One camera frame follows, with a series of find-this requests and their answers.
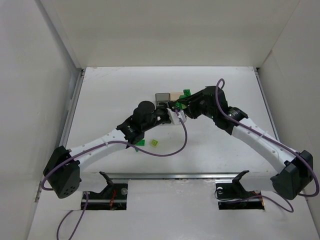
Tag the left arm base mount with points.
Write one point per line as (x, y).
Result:
(111, 195)

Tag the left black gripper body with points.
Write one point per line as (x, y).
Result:
(163, 113)

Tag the orange transparent container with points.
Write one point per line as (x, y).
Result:
(174, 96)

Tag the lime lego brick right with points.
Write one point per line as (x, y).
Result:
(154, 143)

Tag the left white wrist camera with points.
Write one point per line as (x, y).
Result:
(176, 118)

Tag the grey transparent container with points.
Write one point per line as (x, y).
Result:
(162, 99)

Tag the aluminium rail front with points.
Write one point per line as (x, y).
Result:
(162, 176)

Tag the small dark green lego piece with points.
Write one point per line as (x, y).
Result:
(186, 93)

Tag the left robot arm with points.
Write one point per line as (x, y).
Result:
(123, 136)

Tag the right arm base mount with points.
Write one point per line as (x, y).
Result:
(231, 195)

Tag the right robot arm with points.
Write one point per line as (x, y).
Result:
(293, 170)

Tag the dark green flat lego plate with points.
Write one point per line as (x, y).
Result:
(140, 143)

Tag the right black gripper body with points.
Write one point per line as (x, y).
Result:
(189, 103)

